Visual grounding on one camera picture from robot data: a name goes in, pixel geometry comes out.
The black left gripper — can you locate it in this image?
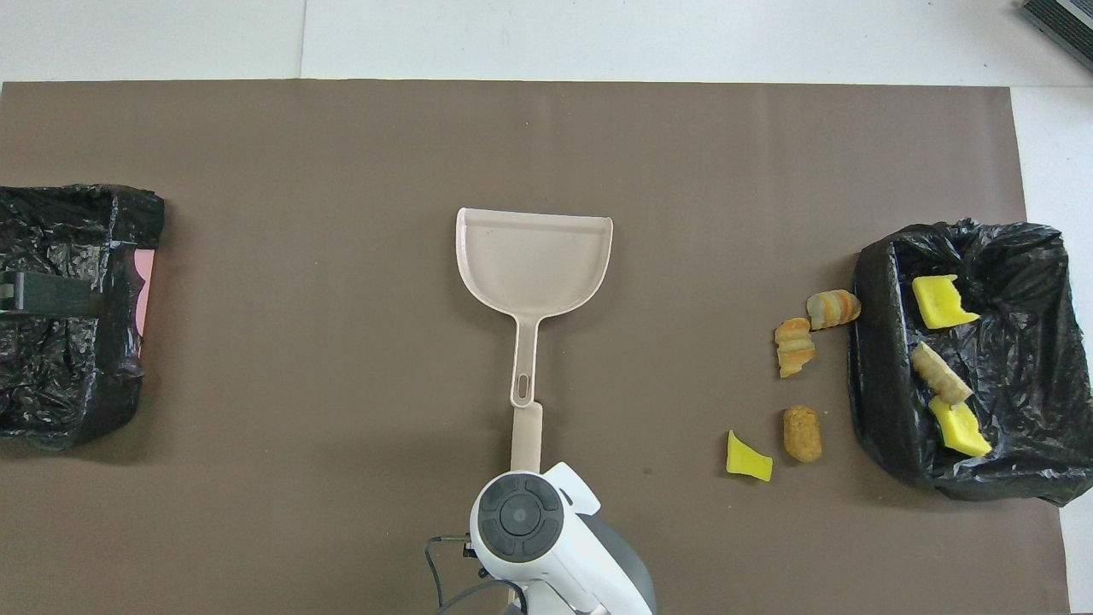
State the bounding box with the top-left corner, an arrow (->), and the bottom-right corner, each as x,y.
0,273 -> 103,315

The beige hand brush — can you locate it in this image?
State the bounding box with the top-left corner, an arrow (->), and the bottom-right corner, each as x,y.
508,401 -> 545,615

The beige plastic dustpan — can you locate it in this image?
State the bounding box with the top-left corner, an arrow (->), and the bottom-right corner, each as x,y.
455,207 -> 615,409

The orange croissant toy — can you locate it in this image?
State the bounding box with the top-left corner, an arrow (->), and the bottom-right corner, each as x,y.
774,318 -> 816,378

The striped beige croissant toy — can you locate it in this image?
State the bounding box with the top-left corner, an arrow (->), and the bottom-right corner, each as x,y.
806,290 -> 862,331

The beige foam chunk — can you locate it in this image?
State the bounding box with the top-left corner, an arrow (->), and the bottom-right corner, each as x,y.
910,342 -> 974,407

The green and yellow sponge piece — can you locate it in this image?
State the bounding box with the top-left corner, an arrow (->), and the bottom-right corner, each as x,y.
928,395 -> 993,458

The notched yellow sponge piece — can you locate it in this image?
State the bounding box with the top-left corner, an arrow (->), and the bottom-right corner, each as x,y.
911,274 -> 981,331

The black bagged pink bin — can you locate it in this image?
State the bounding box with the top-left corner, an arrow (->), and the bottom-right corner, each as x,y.
0,184 -> 166,451

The yellow sponge wedge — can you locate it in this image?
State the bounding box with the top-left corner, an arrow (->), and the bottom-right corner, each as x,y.
727,430 -> 774,483

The brown bread nugget toy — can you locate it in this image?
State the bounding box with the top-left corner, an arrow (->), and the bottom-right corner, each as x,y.
783,405 -> 823,464

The brown table mat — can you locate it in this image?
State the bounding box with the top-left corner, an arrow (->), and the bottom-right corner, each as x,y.
0,80 -> 1070,615

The grey ribbed device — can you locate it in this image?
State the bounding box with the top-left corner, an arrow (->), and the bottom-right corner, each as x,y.
1020,0 -> 1093,73

